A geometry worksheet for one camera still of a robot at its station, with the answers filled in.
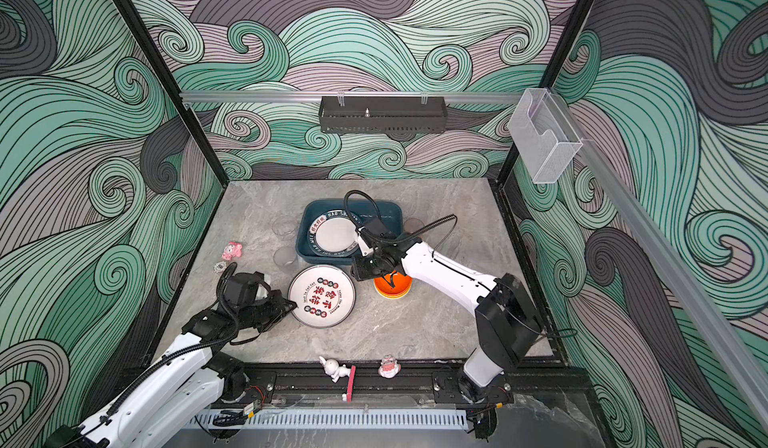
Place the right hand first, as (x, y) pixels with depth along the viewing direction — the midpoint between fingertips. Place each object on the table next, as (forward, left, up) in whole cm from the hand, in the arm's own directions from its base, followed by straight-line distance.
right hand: (356, 272), depth 82 cm
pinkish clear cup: (+22, -18, -8) cm, 29 cm away
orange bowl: (0, -13, -10) cm, 17 cm away
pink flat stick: (-26, 0, -6) cm, 27 cm away
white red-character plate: (-4, +10, -8) cm, 13 cm away
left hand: (-7, +16, -4) cm, 18 cm away
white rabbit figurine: (-23, +5, -8) cm, 25 cm away
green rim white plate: (+19, +11, -10) cm, 24 cm away
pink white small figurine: (-22, -9, -8) cm, 25 cm away
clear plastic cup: (+9, +24, -7) cm, 26 cm away
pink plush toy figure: (+11, +42, -8) cm, 44 cm away
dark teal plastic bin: (+27, -10, -7) cm, 30 cm away
